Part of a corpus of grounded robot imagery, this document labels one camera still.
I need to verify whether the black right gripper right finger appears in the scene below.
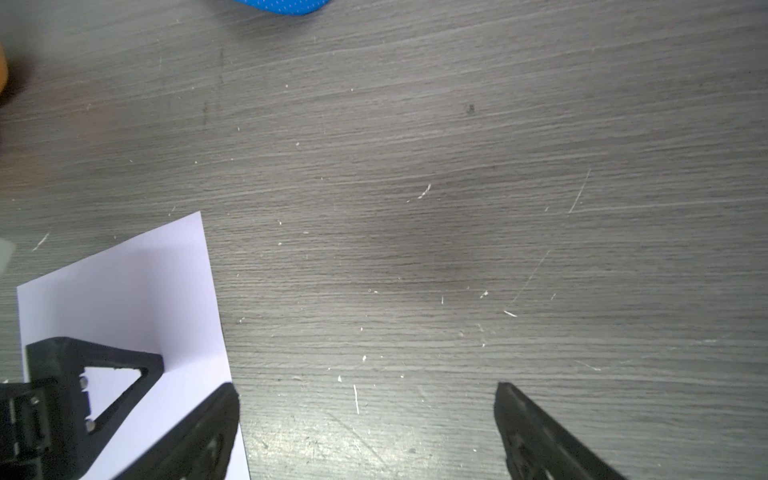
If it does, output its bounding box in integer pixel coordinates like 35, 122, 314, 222
494, 382, 625, 480

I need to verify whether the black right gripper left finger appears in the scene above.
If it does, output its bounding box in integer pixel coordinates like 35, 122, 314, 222
118, 382, 240, 480

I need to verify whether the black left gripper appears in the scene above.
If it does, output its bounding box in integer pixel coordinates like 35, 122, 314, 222
1, 337, 164, 479

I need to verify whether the lilac square paper sheet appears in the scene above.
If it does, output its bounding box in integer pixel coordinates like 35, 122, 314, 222
17, 213, 232, 479

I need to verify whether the orange shark plush toy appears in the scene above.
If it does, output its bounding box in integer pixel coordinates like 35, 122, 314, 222
0, 46, 9, 93

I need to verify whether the blue cap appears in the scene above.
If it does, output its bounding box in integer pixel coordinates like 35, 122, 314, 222
237, 0, 330, 16

